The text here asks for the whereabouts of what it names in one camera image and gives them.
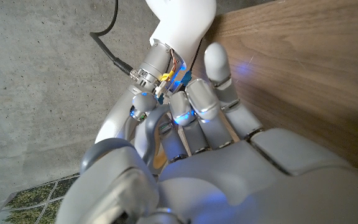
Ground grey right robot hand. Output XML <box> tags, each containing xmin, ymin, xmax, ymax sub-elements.
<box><xmin>94</xmin><ymin>85</ymin><xmax>155</xmax><ymax>159</ymax></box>

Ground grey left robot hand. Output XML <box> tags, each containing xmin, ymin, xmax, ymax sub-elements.
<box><xmin>55</xmin><ymin>42</ymin><xmax>358</xmax><ymax>224</ymax></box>

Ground orange handled scissors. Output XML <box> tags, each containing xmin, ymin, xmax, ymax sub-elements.
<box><xmin>79</xmin><ymin>104</ymin><xmax>171</xmax><ymax>177</ymax></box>

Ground printed window forest backdrop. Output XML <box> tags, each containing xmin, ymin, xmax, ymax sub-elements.
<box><xmin>0</xmin><ymin>172</ymin><xmax>81</xmax><ymax>224</ymax></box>

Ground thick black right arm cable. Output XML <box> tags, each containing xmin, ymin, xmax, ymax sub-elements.
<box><xmin>89</xmin><ymin>0</ymin><xmax>135</xmax><ymax>77</ymax></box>

